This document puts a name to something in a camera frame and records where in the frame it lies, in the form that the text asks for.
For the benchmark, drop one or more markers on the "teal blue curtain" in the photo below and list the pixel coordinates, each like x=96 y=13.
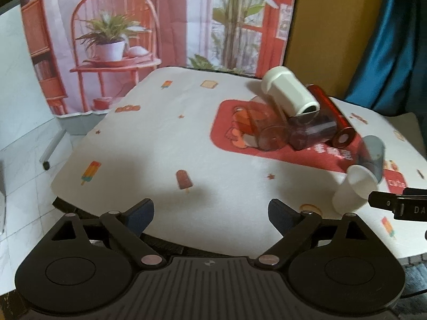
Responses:
x=391 y=78

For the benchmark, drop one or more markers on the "large white faceted cup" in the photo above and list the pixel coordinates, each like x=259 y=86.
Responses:
x=288 y=92

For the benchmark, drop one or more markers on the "white patterned table mat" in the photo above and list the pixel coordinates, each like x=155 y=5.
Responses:
x=179 y=138

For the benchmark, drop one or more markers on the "small white plastic cup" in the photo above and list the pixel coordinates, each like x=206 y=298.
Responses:
x=353 y=192

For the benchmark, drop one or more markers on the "printed living room backdrop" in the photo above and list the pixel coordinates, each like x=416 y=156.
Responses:
x=88 y=54

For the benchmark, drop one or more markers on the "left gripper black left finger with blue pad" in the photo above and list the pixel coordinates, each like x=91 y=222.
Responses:
x=125 y=229

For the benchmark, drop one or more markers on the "grey translucent cup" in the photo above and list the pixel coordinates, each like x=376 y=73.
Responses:
x=370 y=154

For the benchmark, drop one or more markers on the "red translucent tall cup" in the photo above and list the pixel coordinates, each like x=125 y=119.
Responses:
x=345 y=132

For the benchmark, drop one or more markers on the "brown translucent cup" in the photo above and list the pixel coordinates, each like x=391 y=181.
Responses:
x=268 y=126

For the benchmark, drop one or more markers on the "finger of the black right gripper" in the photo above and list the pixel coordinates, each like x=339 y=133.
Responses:
x=411 y=205

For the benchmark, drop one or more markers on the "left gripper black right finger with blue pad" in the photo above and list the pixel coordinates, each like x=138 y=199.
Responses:
x=296 y=228

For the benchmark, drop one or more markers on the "dark maroon translucent cup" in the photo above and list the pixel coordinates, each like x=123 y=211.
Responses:
x=310 y=129

